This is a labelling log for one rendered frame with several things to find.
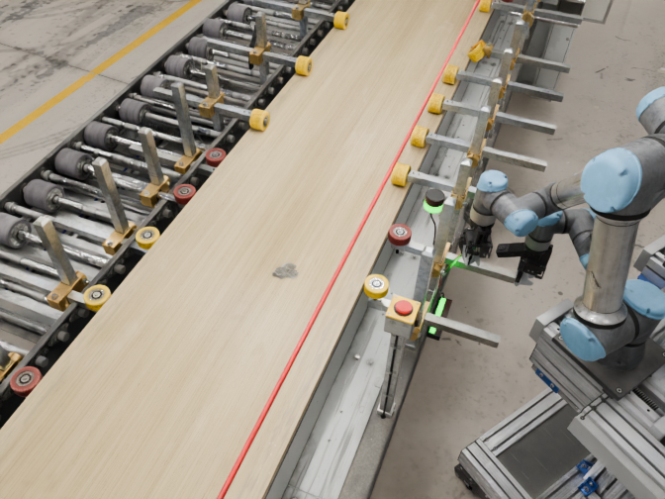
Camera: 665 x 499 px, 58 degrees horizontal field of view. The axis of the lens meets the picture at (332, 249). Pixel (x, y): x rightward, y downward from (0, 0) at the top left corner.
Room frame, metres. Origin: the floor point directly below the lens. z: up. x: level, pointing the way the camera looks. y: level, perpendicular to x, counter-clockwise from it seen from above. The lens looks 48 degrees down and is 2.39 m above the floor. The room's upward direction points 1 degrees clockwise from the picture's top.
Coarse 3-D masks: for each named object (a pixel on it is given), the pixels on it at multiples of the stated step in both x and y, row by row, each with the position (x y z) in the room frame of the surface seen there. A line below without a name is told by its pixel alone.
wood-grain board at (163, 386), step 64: (384, 0) 3.20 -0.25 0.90; (448, 0) 3.22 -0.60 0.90; (320, 64) 2.52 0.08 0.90; (384, 64) 2.54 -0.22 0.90; (320, 128) 2.03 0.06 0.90; (384, 128) 2.04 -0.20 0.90; (256, 192) 1.63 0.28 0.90; (320, 192) 1.64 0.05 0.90; (384, 192) 1.64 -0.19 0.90; (192, 256) 1.30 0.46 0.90; (256, 256) 1.31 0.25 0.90; (320, 256) 1.32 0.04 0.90; (128, 320) 1.04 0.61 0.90; (192, 320) 1.05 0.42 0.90; (256, 320) 1.06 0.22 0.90; (320, 320) 1.06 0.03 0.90; (64, 384) 0.82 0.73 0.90; (128, 384) 0.83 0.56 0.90; (192, 384) 0.83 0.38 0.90; (256, 384) 0.84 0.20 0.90; (0, 448) 0.64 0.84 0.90; (64, 448) 0.64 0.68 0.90; (128, 448) 0.64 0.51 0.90; (192, 448) 0.65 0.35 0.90; (256, 448) 0.65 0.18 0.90
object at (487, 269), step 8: (400, 248) 1.42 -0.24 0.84; (408, 248) 1.41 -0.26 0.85; (416, 248) 1.41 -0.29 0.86; (432, 248) 1.41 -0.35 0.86; (448, 256) 1.37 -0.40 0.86; (456, 264) 1.35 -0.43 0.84; (464, 264) 1.34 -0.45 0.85; (472, 264) 1.34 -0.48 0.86; (480, 264) 1.34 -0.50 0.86; (488, 264) 1.34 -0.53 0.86; (480, 272) 1.32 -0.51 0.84; (488, 272) 1.31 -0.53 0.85; (496, 272) 1.30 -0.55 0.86; (504, 272) 1.30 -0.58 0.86; (512, 272) 1.30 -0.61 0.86; (504, 280) 1.29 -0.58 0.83; (512, 280) 1.28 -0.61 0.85
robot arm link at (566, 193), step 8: (648, 136) 1.03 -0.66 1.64; (656, 136) 0.99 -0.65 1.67; (664, 136) 0.99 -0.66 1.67; (576, 176) 1.14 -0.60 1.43; (552, 184) 1.19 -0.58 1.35; (560, 184) 1.16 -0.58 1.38; (568, 184) 1.13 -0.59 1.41; (576, 184) 1.11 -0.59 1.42; (536, 192) 1.19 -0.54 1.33; (544, 192) 1.18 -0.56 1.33; (552, 192) 1.16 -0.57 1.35; (560, 192) 1.14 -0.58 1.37; (568, 192) 1.12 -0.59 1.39; (576, 192) 1.10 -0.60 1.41; (544, 200) 1.16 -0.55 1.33; (552, 200) 1.15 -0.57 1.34; (560, 200) 1.13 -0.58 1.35; (568, 200) 1.12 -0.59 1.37; (576, 200) 1.10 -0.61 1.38; (584, 200) 1.09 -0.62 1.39; (552, 208) 1.15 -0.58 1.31; (560, 208) 1.14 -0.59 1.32; (544, 216) 1.14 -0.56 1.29
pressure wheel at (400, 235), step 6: (390, 228) 1.45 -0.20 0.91; (396, 228) 1.46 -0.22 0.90; (402, 228) 1.46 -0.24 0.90; (408, 228) 1.46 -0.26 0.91; (390, 234) 1.43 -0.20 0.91; (396, 234) 1.43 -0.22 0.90; (402, 234) 1.43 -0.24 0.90; (408, 234) 1.43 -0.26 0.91; (390, 240) 1.42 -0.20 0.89; (396, 240) 1.40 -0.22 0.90; (402, 240) 1.40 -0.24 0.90; (408, 240) 1.41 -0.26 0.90; (396, 252) 1.44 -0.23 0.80
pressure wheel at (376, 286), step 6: (372, 276) 1.23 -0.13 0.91; (378, 276) 1.23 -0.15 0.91; (384, 276) 1.23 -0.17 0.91; (366, 282) 1.21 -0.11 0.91; (372, 282) 1.21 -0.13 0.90; (378, 282) 1.21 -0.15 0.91; (384, 282) 1.21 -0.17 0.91; (366, 288) 1.19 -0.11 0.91; (372, 288) 1.18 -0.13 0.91; (378, 288) 1.19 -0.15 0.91; (384, 288) 1.19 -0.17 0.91; (366, 294) 1.18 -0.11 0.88; (372, 294) 1.17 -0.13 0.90; (378, 294) 1.17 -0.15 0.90; (384, 294) 1.18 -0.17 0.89
